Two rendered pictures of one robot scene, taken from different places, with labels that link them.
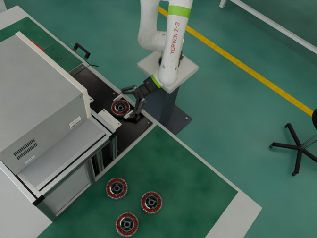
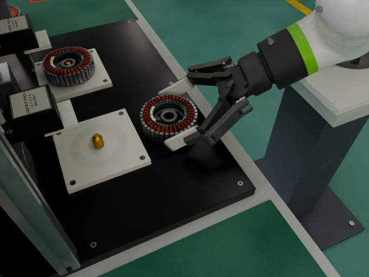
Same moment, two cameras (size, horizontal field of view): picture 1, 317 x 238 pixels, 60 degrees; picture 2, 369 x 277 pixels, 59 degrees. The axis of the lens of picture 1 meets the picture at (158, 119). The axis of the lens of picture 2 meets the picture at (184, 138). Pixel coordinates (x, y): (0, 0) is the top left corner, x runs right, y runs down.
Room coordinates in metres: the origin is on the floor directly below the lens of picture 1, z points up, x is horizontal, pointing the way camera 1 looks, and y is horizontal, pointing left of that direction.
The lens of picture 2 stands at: (0.54, -0.04, 1.25)
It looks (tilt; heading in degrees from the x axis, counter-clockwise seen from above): 49 degrees down; 35
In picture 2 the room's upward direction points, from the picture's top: straight up
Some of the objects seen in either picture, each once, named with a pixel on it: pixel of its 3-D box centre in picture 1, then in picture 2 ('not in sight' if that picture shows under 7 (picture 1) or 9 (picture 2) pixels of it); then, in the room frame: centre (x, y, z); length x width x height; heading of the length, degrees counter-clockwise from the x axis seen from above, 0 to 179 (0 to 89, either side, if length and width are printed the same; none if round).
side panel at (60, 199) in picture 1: (68, 190); not in sight; (0.31, 0.33, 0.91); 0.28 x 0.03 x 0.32; 150
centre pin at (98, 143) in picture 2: not in sight; (97, 140); (0.76, 0.31, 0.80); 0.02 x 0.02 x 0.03
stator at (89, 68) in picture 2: not in sight; (68, 65); (0.89, 0.52, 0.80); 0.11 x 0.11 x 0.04
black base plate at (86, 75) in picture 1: (87, 114); (79, 114); (0.81, 0.42, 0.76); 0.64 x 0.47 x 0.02; 60
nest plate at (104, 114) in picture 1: (103, 124); (99, 147); (0.76, 0.31, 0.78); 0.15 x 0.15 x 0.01; 60
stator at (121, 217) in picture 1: (127, 224); not in sight; (0.25, 0.03, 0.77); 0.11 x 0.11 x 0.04
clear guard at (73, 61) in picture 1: (60, 65); not in sight; (0.91, 0.58, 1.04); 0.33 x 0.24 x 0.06; 150
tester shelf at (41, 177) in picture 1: (28, 116); not in sight; (0.55, 0.57, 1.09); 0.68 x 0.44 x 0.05; 60
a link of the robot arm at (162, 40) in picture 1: (170, 46); not in sight; (1.36, 0.03, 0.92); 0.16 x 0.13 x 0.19; 93
